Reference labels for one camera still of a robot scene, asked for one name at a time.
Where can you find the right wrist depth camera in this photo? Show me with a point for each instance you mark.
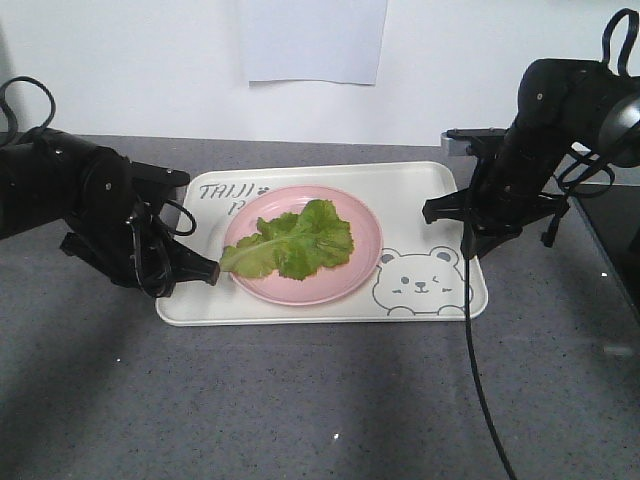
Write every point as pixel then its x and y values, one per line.
pixel 482 142

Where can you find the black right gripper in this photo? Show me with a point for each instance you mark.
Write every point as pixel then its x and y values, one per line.
pixel 492 219

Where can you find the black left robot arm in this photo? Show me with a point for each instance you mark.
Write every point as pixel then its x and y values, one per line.
pixel 111 204

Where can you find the black stove top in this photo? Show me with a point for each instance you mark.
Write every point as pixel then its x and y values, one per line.
pixel 610 277

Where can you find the cream bear serving tray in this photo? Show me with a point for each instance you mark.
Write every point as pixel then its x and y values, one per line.
pixel 421 274

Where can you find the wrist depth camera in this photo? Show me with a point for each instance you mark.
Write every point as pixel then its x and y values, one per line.
pixel 155 185
pixel 482 142

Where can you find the green lettuce leaf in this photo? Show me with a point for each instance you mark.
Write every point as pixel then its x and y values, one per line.
pixel 294 245

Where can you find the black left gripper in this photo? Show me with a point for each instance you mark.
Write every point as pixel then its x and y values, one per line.
pixel 137 251

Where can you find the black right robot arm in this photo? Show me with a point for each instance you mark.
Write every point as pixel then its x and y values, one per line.
pixel 575 118

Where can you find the pink round plate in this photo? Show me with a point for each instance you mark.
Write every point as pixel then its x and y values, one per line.
pixel 328 284

